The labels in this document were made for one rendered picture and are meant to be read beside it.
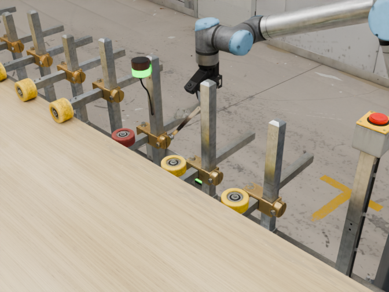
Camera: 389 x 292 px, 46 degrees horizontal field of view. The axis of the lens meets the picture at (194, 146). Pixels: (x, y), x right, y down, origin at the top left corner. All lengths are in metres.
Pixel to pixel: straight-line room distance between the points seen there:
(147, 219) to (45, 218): 0.28
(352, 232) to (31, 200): 0.89
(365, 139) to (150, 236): 0.58
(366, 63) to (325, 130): 0.98
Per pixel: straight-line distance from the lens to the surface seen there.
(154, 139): 1.65
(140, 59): 1.50
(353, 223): 1.26
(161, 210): 1.28
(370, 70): 4.18
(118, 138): 1.58
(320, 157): 3.11
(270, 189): 1.36
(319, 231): 2.57
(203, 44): 1.73
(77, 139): 1.62
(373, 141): 1.08
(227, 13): 5.15
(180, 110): 1.77
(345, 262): 1.36
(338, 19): 1.59
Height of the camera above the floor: 1.75
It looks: 34 degrees down
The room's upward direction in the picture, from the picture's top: 1 degrees counter-clockwise
